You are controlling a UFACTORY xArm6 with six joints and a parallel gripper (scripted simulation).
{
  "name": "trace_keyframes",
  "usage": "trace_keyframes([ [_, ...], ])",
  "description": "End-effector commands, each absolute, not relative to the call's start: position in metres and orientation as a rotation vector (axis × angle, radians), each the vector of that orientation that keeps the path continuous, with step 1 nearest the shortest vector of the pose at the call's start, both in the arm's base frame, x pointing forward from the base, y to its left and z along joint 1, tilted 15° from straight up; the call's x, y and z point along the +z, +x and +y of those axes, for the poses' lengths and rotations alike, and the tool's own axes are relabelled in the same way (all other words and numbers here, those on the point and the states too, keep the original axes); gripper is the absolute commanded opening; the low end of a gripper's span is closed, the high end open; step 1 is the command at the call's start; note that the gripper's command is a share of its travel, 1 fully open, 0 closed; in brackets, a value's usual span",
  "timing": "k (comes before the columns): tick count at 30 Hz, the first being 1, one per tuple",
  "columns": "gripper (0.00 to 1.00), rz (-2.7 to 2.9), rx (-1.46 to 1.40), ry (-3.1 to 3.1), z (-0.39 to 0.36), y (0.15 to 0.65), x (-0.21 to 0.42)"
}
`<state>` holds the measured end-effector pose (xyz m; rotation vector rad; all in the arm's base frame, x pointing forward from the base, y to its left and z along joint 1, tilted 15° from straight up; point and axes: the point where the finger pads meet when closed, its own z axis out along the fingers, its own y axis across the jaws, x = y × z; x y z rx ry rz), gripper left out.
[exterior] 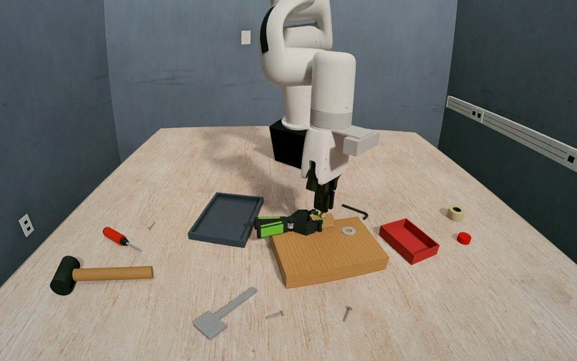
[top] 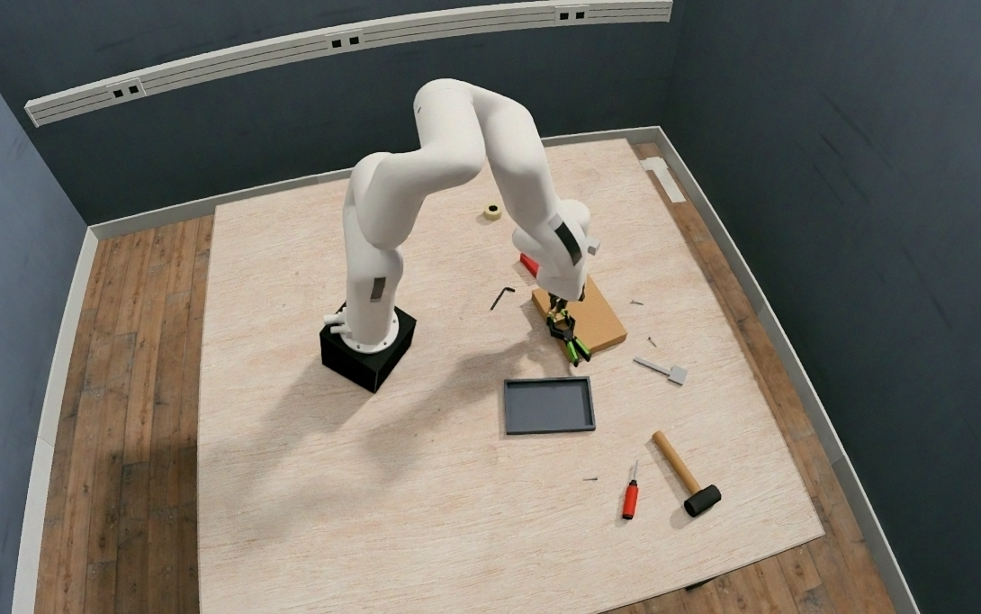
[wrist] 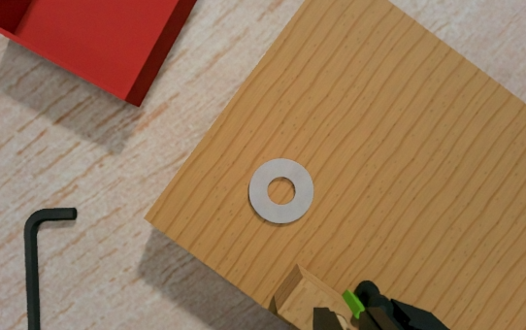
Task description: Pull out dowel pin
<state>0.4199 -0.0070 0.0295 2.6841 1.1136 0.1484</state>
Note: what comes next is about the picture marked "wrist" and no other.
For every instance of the black spring clamp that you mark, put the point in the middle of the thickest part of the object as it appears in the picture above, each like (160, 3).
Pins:
(369, 297)

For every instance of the grey washer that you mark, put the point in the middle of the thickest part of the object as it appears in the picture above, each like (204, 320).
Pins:
(276, 168)

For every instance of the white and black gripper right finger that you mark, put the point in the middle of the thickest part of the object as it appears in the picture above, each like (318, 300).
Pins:
(375, 319)

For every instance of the small light wooden block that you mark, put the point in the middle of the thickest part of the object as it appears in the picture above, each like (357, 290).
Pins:
(301, 291)

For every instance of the light wooden dowel pin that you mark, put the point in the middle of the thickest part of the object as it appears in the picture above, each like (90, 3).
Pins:
(343, 322)

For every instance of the black hex key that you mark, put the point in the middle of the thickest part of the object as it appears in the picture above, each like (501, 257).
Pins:
(31, 258)

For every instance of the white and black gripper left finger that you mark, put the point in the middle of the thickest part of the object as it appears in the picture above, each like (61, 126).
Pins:
(324, 319)

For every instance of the light brown wooden bench board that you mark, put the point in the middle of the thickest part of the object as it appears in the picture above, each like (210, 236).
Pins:
(417, 159)

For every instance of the red open tray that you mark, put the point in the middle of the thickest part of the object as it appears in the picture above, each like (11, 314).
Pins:
(104, 39)

